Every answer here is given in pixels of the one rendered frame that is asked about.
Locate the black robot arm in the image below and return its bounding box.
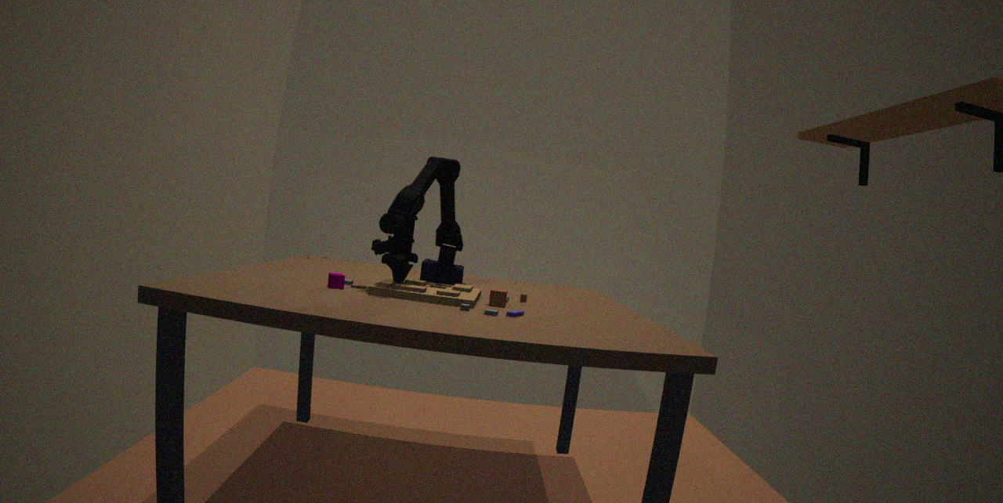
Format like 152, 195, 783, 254
371, 157, 463, 268

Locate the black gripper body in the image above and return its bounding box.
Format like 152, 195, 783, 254
382, 234, 418, 266

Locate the tan puzzle board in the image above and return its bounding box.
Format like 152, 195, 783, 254
368, 278, 481, 309

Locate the magenta cube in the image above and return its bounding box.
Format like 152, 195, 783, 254
328, 273, 345, 289

